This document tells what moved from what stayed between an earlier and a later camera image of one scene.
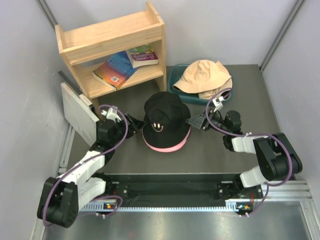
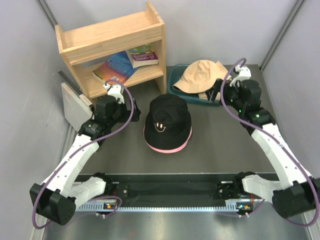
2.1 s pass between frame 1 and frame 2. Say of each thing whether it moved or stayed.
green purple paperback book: stayed
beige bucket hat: stayed
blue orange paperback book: stayed
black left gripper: moved
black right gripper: moved
